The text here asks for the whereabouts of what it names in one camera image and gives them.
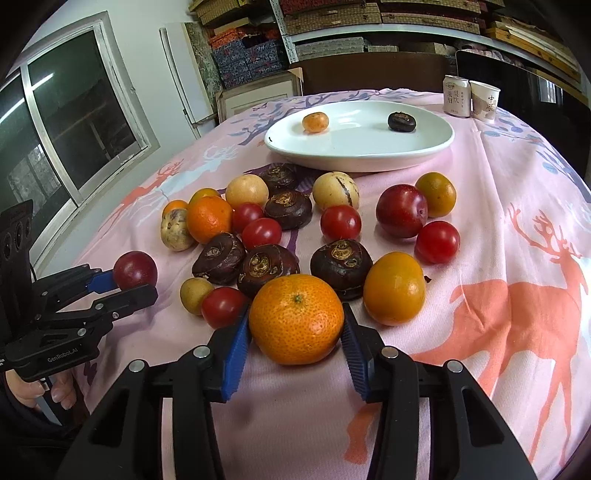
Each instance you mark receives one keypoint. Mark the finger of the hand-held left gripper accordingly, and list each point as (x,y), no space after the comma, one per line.
(134,297)
(99,281)

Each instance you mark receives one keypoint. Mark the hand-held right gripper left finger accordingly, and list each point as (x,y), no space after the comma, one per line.
(233,360)

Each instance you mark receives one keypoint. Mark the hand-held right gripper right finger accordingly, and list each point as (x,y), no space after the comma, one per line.
(353,360)

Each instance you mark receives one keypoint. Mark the dark red plum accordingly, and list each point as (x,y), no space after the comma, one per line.
(400,210)
(135,270)

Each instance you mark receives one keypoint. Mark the large mandarin orange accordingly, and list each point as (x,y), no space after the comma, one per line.
(295,318)

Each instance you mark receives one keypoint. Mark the large smooth yellow orange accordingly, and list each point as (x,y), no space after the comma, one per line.
(394,288)

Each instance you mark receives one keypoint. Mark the dark brown water chestnut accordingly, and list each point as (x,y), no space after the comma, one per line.
(268,270)
(218,257)
(340,267)
(401,121)
(288,208)
(279,177)

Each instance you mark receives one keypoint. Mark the red cherry tomato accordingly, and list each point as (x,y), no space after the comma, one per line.
(340,222)
(224,307)
(261,233)
(247,217)
(437,241)

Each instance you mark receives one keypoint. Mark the white oval plate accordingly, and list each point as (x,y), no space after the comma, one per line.
(369,143)

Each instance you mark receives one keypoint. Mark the person's left hand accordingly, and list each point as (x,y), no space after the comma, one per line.
(62,392)

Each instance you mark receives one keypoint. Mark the small yellow loquat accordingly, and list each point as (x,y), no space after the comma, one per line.
(196,295)

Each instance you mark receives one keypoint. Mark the purple speckled pepino melon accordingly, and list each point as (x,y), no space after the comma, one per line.
(177,228)

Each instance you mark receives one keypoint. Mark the medium mandarin orange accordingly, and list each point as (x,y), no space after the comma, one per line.
(208,219)

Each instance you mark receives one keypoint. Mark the pale yellow pepino melon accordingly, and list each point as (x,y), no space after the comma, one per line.
(246,191)

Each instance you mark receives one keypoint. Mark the small pale yellow fruit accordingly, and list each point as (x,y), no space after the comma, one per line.
(335,190)

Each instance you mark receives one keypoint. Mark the aluminium sliding window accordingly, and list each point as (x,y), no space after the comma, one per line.
(60,115)

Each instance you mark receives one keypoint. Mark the pink deer print tablecloth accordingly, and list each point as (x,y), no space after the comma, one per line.
(485,230)

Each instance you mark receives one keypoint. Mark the white board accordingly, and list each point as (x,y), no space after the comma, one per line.
(184,69)

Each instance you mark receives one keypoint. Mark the small mandarin orange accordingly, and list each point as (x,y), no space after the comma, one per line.
(315,122)

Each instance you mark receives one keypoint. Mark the grey green stone slab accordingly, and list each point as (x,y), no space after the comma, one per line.
(198,50)

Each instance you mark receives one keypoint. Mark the blue patterned box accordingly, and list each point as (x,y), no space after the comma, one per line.
(233,64)
(265,55)

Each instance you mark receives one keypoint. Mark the orange patterned box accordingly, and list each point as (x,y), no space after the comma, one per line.
(228,39)

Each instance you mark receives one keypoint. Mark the white drink can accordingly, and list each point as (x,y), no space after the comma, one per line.
(456,97)

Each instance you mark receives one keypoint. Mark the white paper cup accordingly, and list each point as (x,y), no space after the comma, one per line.
(485,101)

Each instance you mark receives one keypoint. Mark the dark brown wooden board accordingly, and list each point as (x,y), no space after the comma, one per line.
(369,69)

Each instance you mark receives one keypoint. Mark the white metal shelf rack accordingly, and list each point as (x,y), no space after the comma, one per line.
(284,32)

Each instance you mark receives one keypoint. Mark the stack of woven boxes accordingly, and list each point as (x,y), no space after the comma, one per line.
(332,18)

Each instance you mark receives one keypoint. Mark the stack of flat wooden boxes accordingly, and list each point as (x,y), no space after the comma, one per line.
(531,34)

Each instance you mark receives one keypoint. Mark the pale wooden picture frame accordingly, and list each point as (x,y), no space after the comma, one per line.
(258,94)

